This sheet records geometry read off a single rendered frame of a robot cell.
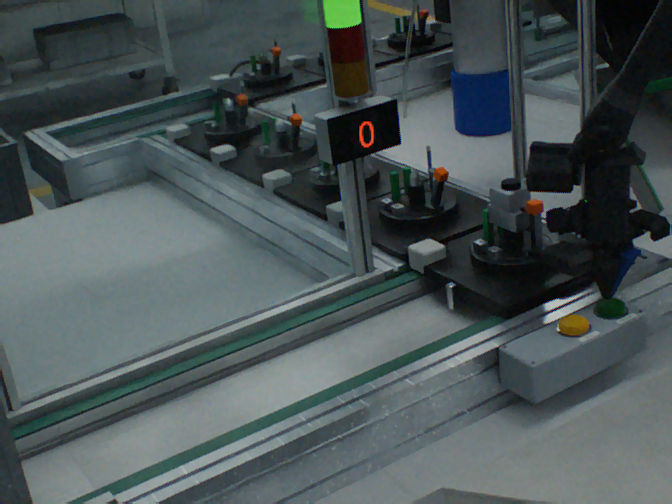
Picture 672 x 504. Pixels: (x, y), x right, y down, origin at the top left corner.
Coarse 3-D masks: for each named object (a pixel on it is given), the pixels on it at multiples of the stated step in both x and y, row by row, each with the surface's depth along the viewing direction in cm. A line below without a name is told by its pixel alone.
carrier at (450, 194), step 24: (408, 168) 178; (408, 192) 175; (456, 192) 184; (384, 216) 173; (408, 216) 171; (432, 216) 170; (456, 216) 173; (480, 216) 172; (384, 240) 168; (408, 240) 167
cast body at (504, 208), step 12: (504, 180) 152; (516, 180) 151; (492, 192) 152; (504, 192) 150; (516, 192) 150; (528, 192) 151; (492, 204) 153; (504, 204) 151; (516, 204) 151; (492, 216) 154; (504, 216) 152; (516, 216) 150; (528, 216) 151; (516, 228) 150
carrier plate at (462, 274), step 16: (544, 224) 166; (464, 240) 164; (560, 240) 160; (576, 240) 159; (448, 256) 159; (464, 256) 158; (432, 272) 156; (448, 272) 154; (464, 272) 153; (480, 272) 153; (544, 272) 150; (560, 272) 149; (464, 288) 149; (480, 288) 148; (496, 288) 147; (512, 288) 147; (528, 288) 146; (544, 288) 145; (480, 304) 147; (496, 304) 144; (512, 304) 142; (528, 304) 144
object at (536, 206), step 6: (528, 204) 148; (534, 204) 147; (540, 204) 147; (522, 210) 150; (528, 210) 148; (534, 210) 147; (540, 210) 148; (534, 216) 148; (540, 216) 149; (534, 222) 148; (540, 222) 149; (534, 228) 149; (540, 228) 149; (534, 234) 149; (540, 234) 150; (534, 240) 150; (540, 240) 150; (534, 246) 150; (540, 246) 150
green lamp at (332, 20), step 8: (328, 0) 138; (336, 0) 138; (344, 0) 138; (352, 0) 138; (328, 8) 139; (336, 8) 138; (344, 8) 138; (352, 8) 139; (328, 16) 139; (336, 16) 139; (344, 16) 139; (352, 16) 139; (360, 16) 141; (328, 24) 140; (336, 24) 139; (344, 24) 139; (352, 24) 139
